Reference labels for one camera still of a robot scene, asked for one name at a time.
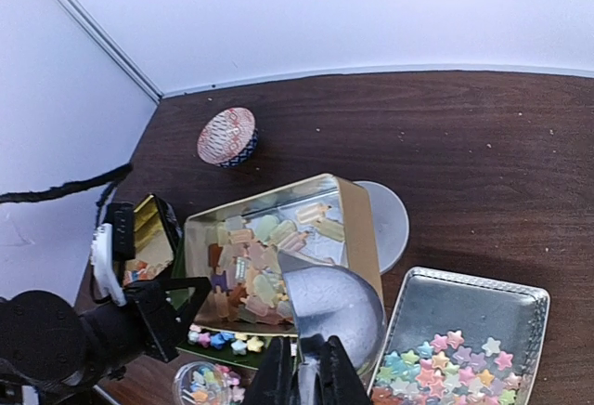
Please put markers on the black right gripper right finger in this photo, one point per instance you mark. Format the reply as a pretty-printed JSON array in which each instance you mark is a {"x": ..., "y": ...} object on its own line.
[{"x": 339, "y": 381}]

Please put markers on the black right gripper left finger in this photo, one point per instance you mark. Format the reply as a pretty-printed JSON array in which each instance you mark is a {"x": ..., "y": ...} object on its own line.
[{"x": 274, "y": 383}]

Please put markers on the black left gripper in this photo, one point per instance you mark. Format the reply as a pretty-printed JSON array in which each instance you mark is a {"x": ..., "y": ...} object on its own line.
[{"x": 147, "y": 324}]

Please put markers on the green tray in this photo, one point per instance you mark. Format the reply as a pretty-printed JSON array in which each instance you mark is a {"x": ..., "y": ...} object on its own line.
[{"x": 227, "y": 340}]

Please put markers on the clear plastic jar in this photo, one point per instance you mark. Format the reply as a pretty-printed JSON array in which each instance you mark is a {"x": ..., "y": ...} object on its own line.
[{"x": 201, "y": 382}]

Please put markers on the metal scoop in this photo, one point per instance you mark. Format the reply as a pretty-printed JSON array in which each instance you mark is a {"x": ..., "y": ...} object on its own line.
[{"x": 329, "y": 300}]

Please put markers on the pink tin of star candies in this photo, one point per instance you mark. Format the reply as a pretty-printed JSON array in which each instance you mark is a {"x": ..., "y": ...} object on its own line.
[{"x": 461, "y": 339}]

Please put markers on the cream tin of popsicle candies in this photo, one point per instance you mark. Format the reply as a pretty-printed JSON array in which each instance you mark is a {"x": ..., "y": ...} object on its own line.
[{"x": 324, "y": 219}]

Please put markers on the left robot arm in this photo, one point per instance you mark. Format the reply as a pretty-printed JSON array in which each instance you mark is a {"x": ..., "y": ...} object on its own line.
[{"x": 46, "y": 344}]

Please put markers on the white bowl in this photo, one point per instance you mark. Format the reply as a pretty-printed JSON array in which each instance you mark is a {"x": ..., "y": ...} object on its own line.
[{"x": 390, "y": 222}]

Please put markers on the red patterned small bowl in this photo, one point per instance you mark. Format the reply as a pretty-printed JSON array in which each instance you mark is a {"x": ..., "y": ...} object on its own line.
[{"x": 229, "y": 138}]

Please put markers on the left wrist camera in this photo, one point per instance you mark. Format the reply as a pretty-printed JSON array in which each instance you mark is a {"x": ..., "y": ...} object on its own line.
[{"x": 113, "y": 245}]

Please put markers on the left aluminium corner post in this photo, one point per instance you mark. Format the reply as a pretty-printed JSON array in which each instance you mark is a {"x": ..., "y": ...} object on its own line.
[{"x": 92, "y": 29}]

